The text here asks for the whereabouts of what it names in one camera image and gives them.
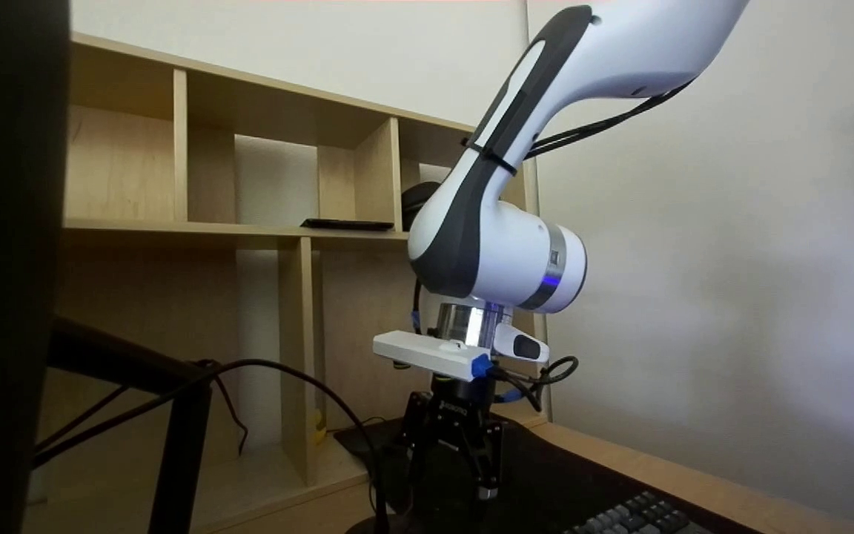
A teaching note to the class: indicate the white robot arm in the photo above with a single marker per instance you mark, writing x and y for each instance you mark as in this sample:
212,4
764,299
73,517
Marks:
589,71

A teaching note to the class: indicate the grey mechanical keyboard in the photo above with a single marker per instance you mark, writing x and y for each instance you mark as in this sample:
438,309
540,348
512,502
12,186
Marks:
639,516

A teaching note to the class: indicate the wooden shelf unit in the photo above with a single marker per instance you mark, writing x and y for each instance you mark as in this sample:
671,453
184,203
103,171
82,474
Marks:
212,346

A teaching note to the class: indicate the black flat item on shelf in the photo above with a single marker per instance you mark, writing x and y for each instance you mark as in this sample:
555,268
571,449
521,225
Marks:
344,225

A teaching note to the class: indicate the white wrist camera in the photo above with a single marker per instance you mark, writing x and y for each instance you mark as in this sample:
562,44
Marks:
433,355

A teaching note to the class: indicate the black desk mat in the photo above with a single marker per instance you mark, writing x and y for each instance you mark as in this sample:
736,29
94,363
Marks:
543,487

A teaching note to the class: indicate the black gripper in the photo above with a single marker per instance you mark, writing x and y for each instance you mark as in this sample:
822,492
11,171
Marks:
456,418

